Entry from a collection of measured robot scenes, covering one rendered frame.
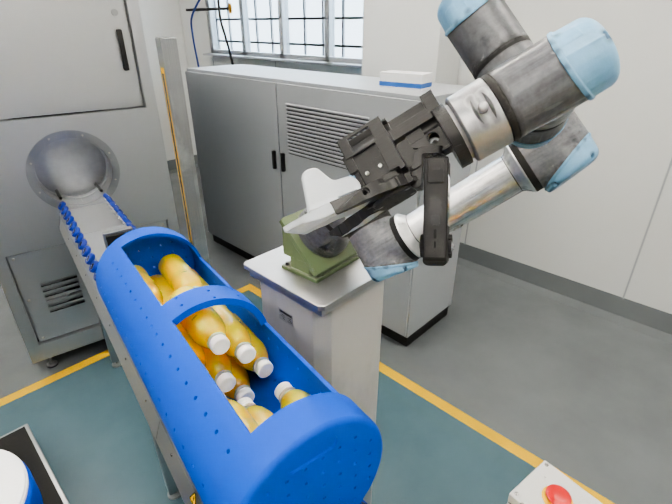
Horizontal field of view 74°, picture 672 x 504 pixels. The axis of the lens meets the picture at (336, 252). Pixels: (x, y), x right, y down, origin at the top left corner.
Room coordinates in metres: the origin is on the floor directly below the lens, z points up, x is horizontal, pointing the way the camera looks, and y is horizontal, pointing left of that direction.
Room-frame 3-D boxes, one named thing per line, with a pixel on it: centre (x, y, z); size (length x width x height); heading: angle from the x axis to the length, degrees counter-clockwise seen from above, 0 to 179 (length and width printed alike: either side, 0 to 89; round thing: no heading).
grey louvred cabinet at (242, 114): (3.01, 0.19, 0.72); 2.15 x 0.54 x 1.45; 46
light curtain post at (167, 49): (1.77, 0.62, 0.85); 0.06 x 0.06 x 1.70; 37
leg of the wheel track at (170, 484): (1.18, 0.67, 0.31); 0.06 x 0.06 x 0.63; 37
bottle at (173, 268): (1.05, 0.42, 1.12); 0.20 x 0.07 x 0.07; 37
